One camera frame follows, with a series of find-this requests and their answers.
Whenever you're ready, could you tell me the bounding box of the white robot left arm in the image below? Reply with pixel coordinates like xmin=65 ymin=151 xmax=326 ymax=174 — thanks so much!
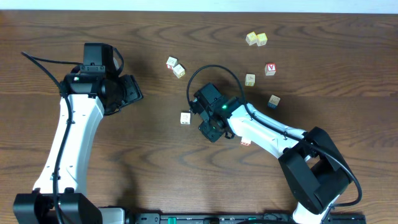
xmin=13 ymin=73 xmax=143 ymax=223

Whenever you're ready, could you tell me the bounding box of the red number three block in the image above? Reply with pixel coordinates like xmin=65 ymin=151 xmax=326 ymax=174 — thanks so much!
xmin=166 ymin=57 xmax=178 ymax=70

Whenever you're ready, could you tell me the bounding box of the yellow letter block right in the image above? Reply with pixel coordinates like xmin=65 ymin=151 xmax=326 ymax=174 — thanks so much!
xmin=256 ymin=33 xmax=268 ymax=47

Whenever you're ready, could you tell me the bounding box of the yellow letter block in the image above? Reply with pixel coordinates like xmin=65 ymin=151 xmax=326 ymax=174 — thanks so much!
xmin=256 ymin=33 xmax=268 ymax=47
xmin=246 ymin=32 xmax=258 ymax=45

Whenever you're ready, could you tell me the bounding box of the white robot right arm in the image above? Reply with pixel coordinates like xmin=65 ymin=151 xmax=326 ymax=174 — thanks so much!
xmin=189 ymin=96 xmax=357 ymax=223

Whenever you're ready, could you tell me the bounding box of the yellow letter block left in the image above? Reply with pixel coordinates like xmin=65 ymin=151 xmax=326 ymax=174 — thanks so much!
xmin=246 ymin=32 xmax=258 ymax=45

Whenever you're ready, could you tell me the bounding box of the green edged wooden block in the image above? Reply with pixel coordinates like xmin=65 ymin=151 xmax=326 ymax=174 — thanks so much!
xmin=180 ymin=112 xmax=191 ymax=124

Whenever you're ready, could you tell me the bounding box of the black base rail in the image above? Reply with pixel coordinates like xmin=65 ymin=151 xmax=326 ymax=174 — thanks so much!
xmin=99 ymin=206 xmax=368 ymax=224

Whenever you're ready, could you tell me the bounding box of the blue edged picture block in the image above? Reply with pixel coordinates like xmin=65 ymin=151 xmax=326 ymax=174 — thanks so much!
xmin=267 ymin=95 xmax=280 ymax=109

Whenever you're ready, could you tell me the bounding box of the red letter V block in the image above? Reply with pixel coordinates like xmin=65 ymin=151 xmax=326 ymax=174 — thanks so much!
xmin=265 ymin=63 xmax=276 ymax=76

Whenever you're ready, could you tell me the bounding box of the red edged wooden block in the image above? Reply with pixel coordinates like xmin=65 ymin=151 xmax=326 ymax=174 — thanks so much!
xmin=240 ymin=137 xmax=251 ymax=146

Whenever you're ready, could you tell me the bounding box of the yellow picture block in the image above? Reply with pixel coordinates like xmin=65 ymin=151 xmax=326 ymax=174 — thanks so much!
xmin=245 ymin=74 xmax=256 ymax=86

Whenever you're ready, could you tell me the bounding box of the umbrella picture block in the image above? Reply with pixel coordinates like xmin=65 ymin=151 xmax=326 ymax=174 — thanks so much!
xmin=173 ymin=64 xmax=185 ymax=78

